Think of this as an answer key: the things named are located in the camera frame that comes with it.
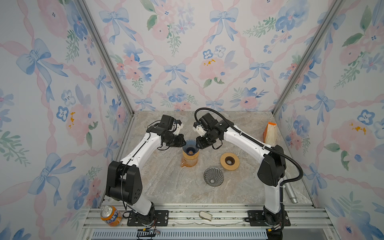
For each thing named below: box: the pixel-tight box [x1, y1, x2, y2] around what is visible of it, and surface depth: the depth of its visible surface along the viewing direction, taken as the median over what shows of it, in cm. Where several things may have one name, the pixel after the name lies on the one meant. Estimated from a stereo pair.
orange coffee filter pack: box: [263, 121, 277, 147], surface depth 99 cm
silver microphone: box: [284, 182, 298, 204], surface depth 82 cm
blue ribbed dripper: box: [182, 139, 199, 156], surface depth 89 cm
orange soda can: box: [100, 205, 122, 227], surface depth 68 cm
